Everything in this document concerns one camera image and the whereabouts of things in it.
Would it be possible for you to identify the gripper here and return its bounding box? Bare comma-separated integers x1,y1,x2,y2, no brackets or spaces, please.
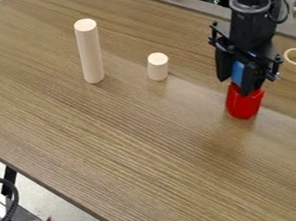
203,0,289,101

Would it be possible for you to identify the blue cube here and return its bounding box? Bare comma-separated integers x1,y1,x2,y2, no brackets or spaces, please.
228,58,251,88

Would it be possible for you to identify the short wooden cylinder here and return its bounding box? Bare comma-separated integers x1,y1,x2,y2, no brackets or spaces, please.
144,50,174,83

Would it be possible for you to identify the tall wooden cylinder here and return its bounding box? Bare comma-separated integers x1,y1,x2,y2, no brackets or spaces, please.
71,16,108,86

